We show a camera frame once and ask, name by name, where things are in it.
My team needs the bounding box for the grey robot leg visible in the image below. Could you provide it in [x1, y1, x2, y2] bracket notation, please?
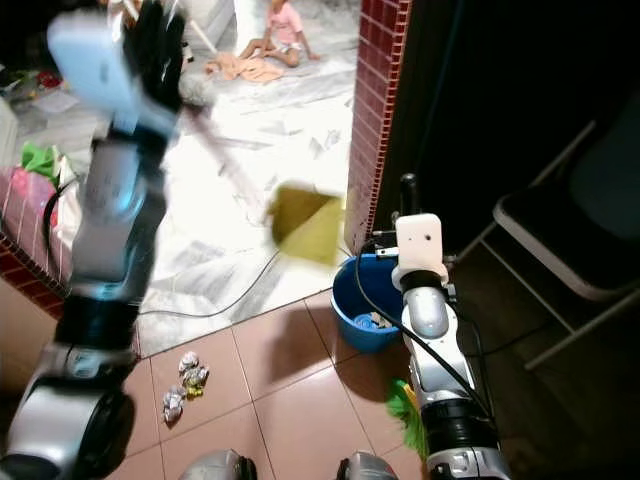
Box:
[334, 451, 412, 480]
[177, 449, 257, 480]

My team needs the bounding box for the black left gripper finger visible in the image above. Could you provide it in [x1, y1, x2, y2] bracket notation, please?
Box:
[128, 0, 191, 59]

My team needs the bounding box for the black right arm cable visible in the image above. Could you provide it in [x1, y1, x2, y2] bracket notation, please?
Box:
[354, 240, 493, 413]

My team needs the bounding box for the dark folding chair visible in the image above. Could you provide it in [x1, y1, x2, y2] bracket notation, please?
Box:
[490, 118, 640, 373]

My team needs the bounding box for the green broom with blue handle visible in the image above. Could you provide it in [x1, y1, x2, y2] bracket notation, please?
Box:
[384, 378, 433, 463]

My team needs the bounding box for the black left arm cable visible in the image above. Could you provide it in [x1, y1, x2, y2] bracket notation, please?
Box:
[42, 174, 83, 253]

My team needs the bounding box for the grey right robot leg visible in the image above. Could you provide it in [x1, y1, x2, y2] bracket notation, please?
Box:
[334, 451, 412, 480]

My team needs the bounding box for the grey left robot leg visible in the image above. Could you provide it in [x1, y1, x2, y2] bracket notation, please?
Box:
[177, 449, 257, 480]

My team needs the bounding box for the white plastic bag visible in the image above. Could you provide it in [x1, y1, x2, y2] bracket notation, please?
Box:
[50, 178, 83, 253]

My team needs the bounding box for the blue plastic bucket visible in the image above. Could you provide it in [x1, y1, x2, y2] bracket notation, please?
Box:
[331, 251, 407, 354]

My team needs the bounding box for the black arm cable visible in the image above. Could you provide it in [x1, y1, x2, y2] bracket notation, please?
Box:
[42, 174, 83, 253]
[354, 240, 493, 413]

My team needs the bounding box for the orange cloth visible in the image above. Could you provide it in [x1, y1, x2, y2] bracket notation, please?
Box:
[204, 52, 287, 84]

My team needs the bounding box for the yellow dustpan with red handle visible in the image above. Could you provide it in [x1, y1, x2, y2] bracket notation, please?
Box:
[182, 105, 347, 267]

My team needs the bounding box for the black floor cable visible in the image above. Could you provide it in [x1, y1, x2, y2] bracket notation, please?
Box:
[138, 246, 283, 317]

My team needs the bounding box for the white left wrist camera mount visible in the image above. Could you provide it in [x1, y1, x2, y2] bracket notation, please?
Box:
[48, 10, 181, 138]

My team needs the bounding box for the green bag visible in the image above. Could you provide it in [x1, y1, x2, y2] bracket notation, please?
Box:
[19, 141, 62, 187]

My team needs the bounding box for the child in pink shirt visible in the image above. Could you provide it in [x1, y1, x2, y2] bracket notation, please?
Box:
[237, 0, 322, 70]

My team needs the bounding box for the pink bag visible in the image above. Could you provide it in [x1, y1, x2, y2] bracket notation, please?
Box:
[9, 165, 57, 227]

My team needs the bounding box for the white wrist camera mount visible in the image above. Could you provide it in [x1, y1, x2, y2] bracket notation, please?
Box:
[392, 212, 450, 291]
[48, 10, 181, 138]

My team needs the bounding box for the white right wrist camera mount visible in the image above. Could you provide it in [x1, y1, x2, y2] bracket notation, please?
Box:
[392, 212, 450, 291]

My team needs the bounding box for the crumpled paper in bucket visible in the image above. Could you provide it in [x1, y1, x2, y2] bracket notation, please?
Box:
[355, 311, 397, 331]

